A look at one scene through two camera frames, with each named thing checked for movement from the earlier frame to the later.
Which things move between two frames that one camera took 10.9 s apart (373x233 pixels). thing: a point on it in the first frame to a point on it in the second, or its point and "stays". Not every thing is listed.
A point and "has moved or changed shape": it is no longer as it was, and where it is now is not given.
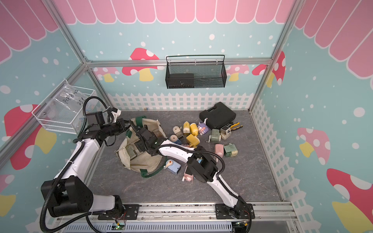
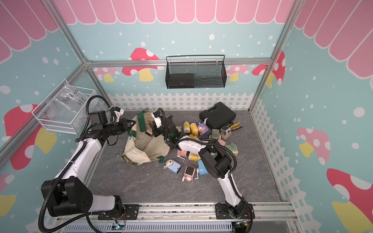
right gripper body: x=142 y=147 to x=157 y=131
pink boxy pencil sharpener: x=219 y=149 has moved or changed shape
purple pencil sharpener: x=202 y=127 stays
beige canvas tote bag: x=133 y=151 has moved or changed shape
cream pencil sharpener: x=225 y=132 stays
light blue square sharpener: x=172 y=166 stays
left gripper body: x=114 y=128 stays
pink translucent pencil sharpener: x=188 y=176 stays
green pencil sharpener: x=215 y=136 stays
